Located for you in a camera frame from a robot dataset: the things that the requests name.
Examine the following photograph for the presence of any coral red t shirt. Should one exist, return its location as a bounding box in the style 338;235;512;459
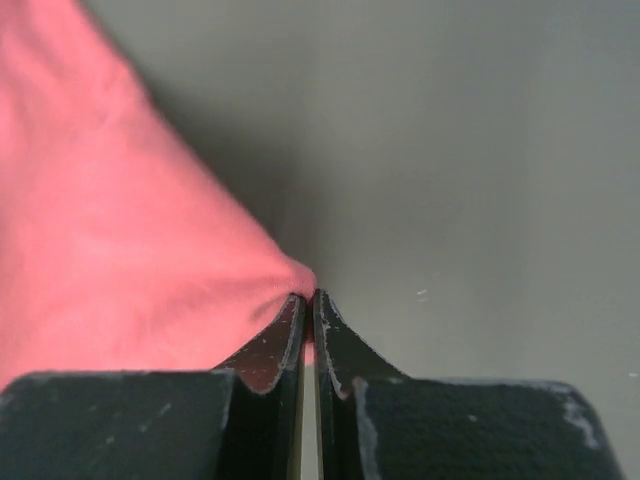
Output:
1;1;316;384

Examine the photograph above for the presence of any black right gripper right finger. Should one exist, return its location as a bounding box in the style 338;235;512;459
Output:
311;290;623;479

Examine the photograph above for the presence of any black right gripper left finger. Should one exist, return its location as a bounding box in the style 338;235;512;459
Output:
1;295;306;479

